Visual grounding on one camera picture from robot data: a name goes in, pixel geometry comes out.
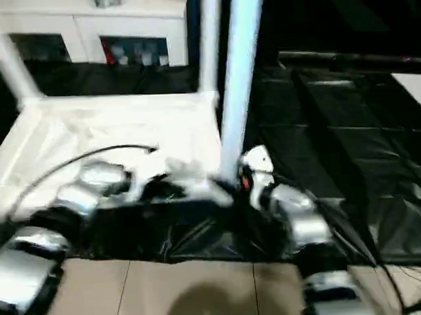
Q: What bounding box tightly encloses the white plastic table leg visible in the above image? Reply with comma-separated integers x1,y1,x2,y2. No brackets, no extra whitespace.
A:
212,0,272,186
195,0,227,97
0,0,46,106

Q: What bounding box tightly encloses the black glossy mat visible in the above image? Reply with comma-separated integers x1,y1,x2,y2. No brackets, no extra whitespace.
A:
0,48,421,280

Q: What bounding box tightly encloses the long black bar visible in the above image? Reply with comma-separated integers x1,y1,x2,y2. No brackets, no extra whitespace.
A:
277,46,421,72

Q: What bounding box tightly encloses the white cabinet with glass doors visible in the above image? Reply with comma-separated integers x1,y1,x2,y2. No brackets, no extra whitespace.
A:
0,0,191,74

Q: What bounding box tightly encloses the white flat board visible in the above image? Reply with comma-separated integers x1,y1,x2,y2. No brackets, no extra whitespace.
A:
389,72,421,118

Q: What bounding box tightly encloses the dark object on cabinet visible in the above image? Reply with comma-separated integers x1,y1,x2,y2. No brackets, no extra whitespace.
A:
92,0,125,9

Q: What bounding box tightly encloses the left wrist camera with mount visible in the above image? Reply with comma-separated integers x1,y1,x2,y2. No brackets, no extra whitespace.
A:
122,155,172,203

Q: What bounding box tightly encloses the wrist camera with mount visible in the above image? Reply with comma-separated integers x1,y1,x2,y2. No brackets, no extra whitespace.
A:
238,144,277,209
122,155,172,203

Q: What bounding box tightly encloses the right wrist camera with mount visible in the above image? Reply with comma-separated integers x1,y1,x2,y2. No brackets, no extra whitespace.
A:
238,144,277,209

